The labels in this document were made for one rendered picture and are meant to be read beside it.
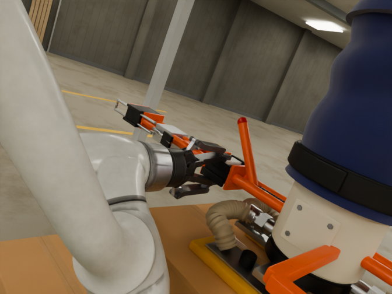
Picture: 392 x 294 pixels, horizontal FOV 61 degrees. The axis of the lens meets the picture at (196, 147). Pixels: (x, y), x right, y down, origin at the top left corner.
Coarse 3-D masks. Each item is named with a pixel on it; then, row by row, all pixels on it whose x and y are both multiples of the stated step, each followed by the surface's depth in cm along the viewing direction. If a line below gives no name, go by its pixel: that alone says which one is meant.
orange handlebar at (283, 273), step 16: (176, 144) 85; (240, 176) 72; (256, 192) 68; (272, 192) 70; (272, 208) 66; (304, 256) 46; (320, 256) 48; (336, 256) 52; (368, 256) 54; (272, 272) 39; (288, 272) 40; (304, 272) 44; (384, 272) 52; (272, 288) 38; (288, 288) 37
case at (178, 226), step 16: (160, 208) 76; (176, 208) 79; (192, 208) 82; (208, 208) 85; (160, 224) 69; (176, 224) 71; (192, 224) 74; (176, 240) 65; (240, 240) 75; (176, 256) 60; (192, 256) 62; (176, 272) 57; (192, 272) 57; (208, 272) 59; (176, 288) 56; (192, 288) 54; (208, 288) 55; (224, 288) 56
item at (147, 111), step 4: (132, 104) 98; (136, 104) 101; (140, 108) 96; (144, 108) 99; (148, 108) 101; (144, 112) 94; (148, 112) 96; (152, 112) 98; (156, 112) 100; (148, 116) 95; (152, 116) 96; (156, 116) 97; (160, 116) 98; (160, 120) 99; (140, 128) 95; (148, 128) 97
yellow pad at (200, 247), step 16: (192, 240) 64; (208, 240) 66; (208, 256) 61; (224, 256) 61; (240, 256) 61; (256, 256) 60; (224, 272) 58; (240, 272) 58; (240, 288) 56; (256, 288) 55
